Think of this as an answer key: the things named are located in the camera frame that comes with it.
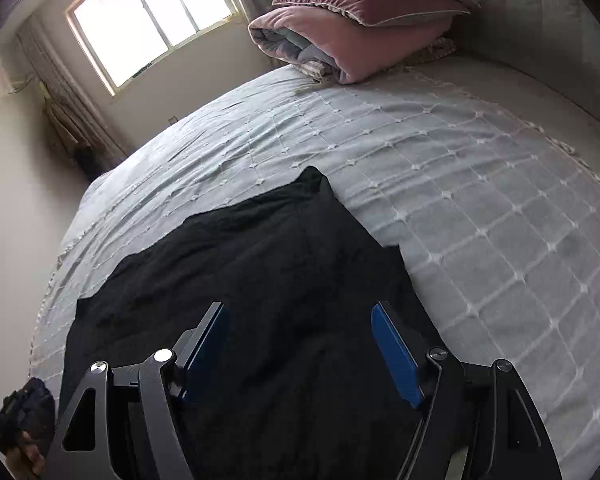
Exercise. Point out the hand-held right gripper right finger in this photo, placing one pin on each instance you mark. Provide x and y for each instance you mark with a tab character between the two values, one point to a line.
397	355

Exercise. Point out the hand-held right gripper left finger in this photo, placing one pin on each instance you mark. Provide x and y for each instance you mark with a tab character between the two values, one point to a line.
207	355

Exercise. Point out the large black coat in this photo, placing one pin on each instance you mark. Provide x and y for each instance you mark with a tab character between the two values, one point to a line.
280	270

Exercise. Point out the white grid bedspread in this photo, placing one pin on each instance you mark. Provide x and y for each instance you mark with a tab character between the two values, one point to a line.
480	185

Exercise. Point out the black quilted jacket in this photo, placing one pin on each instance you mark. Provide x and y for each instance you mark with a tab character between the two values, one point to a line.
25	405

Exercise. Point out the patterned cloth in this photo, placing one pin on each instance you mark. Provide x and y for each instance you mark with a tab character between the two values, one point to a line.
320	67

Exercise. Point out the folded pink quilt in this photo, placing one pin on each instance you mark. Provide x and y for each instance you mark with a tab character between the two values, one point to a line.
370	50

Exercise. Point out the window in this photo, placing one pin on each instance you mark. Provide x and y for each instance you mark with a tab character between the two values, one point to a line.
150	15

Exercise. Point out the pink velvet pillow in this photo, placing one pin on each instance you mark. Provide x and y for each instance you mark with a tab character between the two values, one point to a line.
370	2

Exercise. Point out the grey upholstered bed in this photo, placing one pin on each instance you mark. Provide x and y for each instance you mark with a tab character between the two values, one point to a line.
540	20

